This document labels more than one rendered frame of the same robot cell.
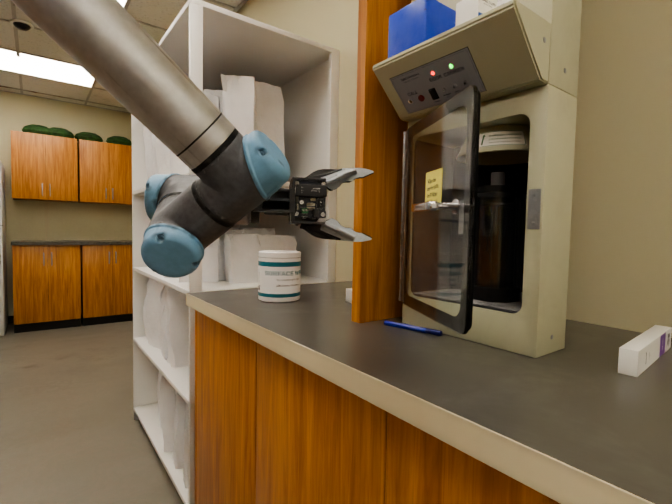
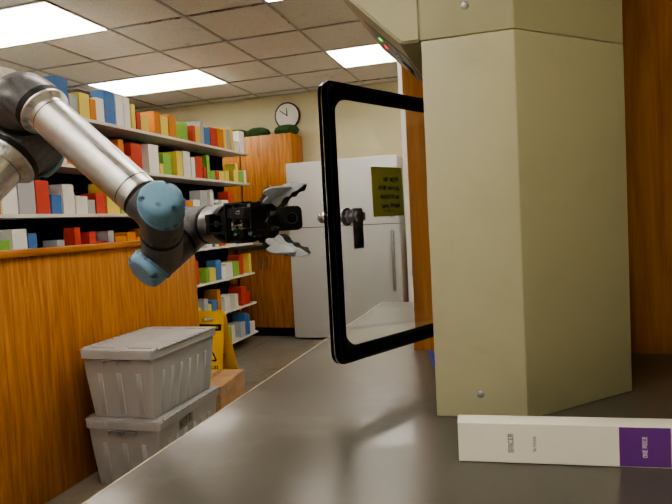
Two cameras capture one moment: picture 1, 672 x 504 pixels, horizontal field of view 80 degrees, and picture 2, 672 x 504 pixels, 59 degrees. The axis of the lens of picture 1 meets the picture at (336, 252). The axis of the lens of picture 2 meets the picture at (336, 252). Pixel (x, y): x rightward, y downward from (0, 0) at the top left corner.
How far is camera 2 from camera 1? 0.90 m
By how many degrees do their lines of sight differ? 54
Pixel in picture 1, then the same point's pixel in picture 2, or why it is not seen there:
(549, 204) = (445, 203)
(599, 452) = (187, 462)
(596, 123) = not seen: outside the picture
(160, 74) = (92, 163)
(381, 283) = not seen: hidden behind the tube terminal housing
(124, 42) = (75, 151)
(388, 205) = not seen: hidden behind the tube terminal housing
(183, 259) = (145, 274)
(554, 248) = (470, 265)
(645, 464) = (180, 476)
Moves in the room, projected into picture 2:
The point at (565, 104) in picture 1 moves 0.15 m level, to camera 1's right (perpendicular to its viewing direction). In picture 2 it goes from (474, 52) to (591, 13)
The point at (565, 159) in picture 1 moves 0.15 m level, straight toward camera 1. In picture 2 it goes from (486, 131) to (364, 135)
